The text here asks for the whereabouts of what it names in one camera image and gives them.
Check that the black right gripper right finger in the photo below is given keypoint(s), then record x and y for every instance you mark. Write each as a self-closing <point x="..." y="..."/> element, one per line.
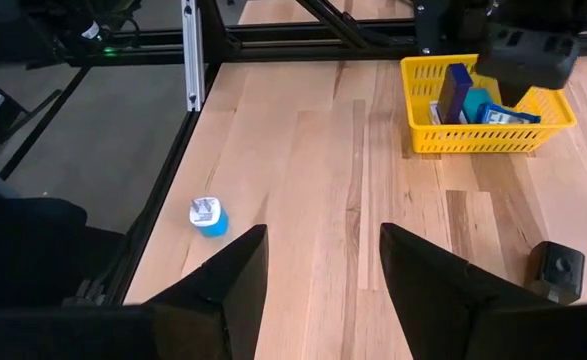
<point x="473" y="325"/>

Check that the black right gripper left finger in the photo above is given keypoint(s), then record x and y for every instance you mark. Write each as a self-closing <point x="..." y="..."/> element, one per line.
<point x="123" y="335"/>

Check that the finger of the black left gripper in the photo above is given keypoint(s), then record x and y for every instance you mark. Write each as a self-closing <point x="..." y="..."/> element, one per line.
<point x="515" y="92"/>

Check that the blue printed packet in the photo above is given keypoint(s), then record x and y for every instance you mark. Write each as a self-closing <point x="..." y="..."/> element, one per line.
<point x="508" y="117"/>

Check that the small teal box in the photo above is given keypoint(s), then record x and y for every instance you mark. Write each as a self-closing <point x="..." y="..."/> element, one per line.
<point x="475" y="102"/>

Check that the dark blue box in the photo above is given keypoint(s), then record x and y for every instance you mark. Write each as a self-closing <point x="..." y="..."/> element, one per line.
<point x="454" y="92"/>

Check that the black cube charger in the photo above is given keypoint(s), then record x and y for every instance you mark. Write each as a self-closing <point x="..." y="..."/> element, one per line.
<point x="555" y="272"/>

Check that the light blue wall charger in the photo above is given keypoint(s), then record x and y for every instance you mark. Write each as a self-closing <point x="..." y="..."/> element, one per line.
<point x="208" y="220"/>

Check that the dark office chair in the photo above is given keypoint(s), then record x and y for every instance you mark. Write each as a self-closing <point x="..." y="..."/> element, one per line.
<point x="28" y="250"/>

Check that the yellow plastic basket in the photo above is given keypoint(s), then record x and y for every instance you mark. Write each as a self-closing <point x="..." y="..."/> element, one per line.
<point x="473" y="140"/>

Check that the black device with green light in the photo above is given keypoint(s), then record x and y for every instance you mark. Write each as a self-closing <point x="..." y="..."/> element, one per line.
<point x="83" y="30"/>

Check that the silver aluminium post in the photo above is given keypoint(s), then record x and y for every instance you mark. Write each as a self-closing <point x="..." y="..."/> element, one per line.
<point x="193" y="60"/>

